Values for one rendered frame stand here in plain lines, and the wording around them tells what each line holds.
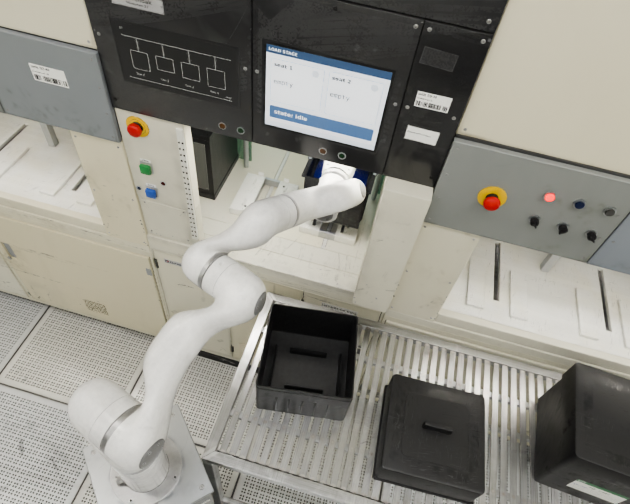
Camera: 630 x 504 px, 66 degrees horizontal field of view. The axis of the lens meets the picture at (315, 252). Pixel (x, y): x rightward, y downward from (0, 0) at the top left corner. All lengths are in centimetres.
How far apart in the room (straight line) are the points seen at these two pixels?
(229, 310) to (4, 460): 163
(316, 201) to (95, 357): 162
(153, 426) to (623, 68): 117
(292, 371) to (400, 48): 101
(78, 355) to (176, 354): 154
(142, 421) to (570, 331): 138
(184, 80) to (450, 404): 116
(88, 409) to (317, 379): 72
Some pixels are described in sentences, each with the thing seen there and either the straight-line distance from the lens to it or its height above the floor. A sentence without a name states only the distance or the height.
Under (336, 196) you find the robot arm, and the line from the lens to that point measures 131.
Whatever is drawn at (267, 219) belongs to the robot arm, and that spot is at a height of 141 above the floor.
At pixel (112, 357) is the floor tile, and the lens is 259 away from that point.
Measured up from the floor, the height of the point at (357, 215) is 103.
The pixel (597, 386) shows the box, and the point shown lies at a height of 101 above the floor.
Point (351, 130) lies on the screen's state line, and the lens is 121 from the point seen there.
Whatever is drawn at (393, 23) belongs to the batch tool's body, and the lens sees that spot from 107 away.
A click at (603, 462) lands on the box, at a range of 153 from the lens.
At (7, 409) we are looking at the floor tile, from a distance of 263.
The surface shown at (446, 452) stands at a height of 86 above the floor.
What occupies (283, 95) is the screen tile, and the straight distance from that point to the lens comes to 120.
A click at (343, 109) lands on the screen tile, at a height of 156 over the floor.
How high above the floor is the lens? 223
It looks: 51 degrees down
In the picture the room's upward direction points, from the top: 9 degrees clockwise
